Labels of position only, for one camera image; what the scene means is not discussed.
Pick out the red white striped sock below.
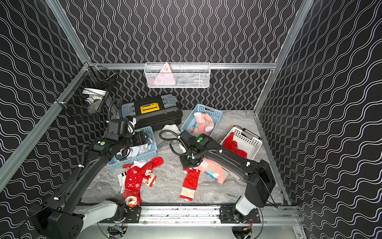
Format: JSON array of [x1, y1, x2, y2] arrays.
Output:
[[180, 168, 200, 201]]

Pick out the pink sock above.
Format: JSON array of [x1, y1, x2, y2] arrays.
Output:
[[189, 112, 215, 135], [197, 158, 229, 184]]

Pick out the red santa face sock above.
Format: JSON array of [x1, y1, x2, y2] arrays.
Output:
[[143, 157, 164, 187]]

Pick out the red striped cuff sock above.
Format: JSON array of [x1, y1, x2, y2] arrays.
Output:
[[223, 132, 247, 158]]

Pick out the red santa sock front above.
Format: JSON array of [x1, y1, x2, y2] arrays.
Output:
[[123, 166, 146, 208]]

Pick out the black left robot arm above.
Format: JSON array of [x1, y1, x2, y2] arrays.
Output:
[[28, 119, 149, 239]]

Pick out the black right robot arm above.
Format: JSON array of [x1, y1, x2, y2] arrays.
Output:
[[180, 138, 276, 216]]

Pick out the light blue left basket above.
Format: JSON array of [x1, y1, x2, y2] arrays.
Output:
[[107, 126, 157, 170]]

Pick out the light blue basket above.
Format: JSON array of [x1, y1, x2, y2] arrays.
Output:
[[181, 104, 223, 136], [107, 126, 157, 170]]

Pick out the light blue right basket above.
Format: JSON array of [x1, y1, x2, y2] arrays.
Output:
[[181, 104, 223, 136]]

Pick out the white perforated basket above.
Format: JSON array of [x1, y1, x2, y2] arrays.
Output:
[[220, 125, 262, 160]]

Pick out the pink sock on table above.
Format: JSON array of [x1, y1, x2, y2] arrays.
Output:
[[197, 158, 229, 184]]

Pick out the black plastic toolbox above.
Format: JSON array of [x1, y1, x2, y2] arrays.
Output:
[[121, 94, 183, 131]]

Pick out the plain white sock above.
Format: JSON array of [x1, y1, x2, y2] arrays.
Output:
[[162, 124, 181, 134]]

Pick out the pink triangle card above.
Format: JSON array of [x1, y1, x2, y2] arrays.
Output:
[[154, 62, 176, 86]]

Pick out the black wire wall basket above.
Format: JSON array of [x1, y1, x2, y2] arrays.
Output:
[[59, 66, 118, 121]]

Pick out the clear wall-mounted bin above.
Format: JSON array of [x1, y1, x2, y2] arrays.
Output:
[[144, 62, 211, 88]]

